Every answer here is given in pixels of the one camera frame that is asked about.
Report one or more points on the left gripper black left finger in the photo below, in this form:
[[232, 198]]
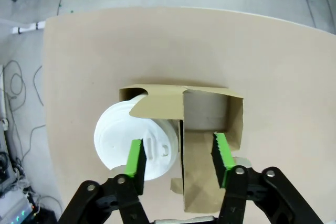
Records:
[[131, 161]]

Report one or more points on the cardboard box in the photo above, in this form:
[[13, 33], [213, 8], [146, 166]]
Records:
[[157, 103]]

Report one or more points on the grey network device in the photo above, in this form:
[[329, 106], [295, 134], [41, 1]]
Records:
[[15, 208]]

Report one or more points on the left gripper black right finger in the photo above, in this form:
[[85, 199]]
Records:
[[225, 155]]

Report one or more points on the paper cup with white lid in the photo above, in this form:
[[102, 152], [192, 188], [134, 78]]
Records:
[[118, 129]]

